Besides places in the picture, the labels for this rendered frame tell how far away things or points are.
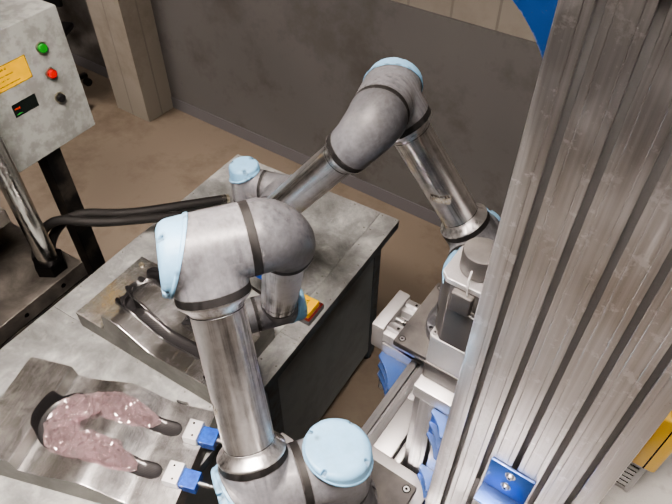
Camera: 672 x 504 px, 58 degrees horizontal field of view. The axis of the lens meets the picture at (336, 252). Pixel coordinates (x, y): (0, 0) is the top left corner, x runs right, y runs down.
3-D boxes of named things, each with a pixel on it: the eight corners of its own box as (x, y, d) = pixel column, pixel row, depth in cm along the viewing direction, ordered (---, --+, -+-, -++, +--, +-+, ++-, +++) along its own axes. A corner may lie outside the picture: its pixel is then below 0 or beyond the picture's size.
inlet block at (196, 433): (244, 441, 148) (241, 430, 144) (236, 460, 144) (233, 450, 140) (194, 429, 150) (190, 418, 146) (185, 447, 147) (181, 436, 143)
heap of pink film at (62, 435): (166, 412, 150) (159, 395, 144) (131, 480, 138) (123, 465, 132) (72, 389, 154) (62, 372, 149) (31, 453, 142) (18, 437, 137)
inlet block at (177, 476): (227, 483, 140) (224, 473, 136) (219, 505, 137) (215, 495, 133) (175, 469, 143) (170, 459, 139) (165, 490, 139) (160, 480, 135)
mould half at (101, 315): (275, 337, 173) (271, 308, 163) (216, 407, 157) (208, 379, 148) (146, 269, 191) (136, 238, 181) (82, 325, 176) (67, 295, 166)
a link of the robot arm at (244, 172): (254, 176, 143) (221, 169, 145) (258, 211, 151) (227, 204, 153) (266, 157, 148) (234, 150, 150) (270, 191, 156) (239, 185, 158)
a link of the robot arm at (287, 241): (315, 170, 91) (295, 283, 136) (243, 185, 88) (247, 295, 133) (338, 238, 87) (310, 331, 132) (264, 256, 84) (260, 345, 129)
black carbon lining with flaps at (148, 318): (242, 328, 166) (238, 306, 159) (203, 371, 157) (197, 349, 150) (149, 278, 179) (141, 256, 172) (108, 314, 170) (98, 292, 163)
